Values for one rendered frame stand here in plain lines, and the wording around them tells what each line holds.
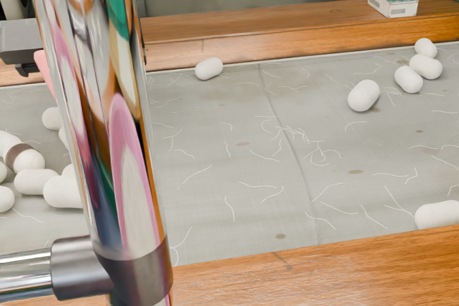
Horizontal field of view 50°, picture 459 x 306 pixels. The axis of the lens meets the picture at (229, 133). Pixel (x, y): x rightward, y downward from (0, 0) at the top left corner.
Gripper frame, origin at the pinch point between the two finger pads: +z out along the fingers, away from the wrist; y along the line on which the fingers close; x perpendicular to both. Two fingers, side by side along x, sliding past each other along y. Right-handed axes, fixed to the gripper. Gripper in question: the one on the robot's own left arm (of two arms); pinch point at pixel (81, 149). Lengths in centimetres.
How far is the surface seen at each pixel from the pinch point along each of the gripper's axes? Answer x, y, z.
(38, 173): -0.4, -2.9, 1.5
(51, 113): 5.1, -3.3, -5.3
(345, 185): -1.2, 18.3, 5.2
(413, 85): 5.3, 28.9, -4.4
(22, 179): -0.4, -4.0, 1.8
